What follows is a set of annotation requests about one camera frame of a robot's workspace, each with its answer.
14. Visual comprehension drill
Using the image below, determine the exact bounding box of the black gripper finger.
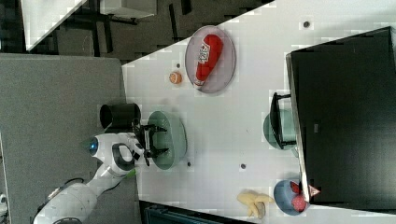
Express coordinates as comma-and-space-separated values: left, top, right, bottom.
151, 148, 168, 158
150, 124, 167, 132

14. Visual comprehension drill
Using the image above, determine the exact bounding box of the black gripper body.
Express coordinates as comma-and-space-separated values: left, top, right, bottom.
133, 119, 155, 165

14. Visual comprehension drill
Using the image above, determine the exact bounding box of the mint green oval strainer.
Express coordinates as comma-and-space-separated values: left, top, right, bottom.
148, 111, 187, 170

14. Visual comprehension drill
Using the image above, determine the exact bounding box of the black cylindrical cup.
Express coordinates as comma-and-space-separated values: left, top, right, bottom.
99, 104, 141, 129
105, 127, 135, 133

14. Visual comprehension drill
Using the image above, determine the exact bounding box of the green pickle toy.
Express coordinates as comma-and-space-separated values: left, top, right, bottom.
126, 168, 136, 178

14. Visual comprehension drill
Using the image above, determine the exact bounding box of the orange slice toy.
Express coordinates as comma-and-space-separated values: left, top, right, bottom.
169, 71, 182, 85

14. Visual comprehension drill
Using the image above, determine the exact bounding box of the grey round plate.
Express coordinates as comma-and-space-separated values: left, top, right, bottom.
185, 25, 236, 93

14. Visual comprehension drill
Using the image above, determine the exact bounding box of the red ketchup bottle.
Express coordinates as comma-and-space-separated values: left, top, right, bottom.
193, 35, 223, 89

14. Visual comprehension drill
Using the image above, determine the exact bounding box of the yellow banana toy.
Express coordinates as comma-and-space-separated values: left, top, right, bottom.
236, 190, 275, 219

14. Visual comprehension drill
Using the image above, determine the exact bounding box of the mint green round plate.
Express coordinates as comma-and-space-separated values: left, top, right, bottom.
263, 109, 296, 149

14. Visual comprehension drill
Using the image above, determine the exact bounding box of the blue bowl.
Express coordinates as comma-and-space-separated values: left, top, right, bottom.
274, 180, 309, 216

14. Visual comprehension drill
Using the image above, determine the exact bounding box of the red strawberry toy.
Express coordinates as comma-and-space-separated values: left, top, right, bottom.
290, 181, 307, 213

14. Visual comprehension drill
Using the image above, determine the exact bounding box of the black toaster oven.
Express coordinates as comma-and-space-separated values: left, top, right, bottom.
270, 26, 396, 214

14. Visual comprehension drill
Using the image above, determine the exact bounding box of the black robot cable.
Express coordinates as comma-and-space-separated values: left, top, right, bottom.
46, 176, 86, 197

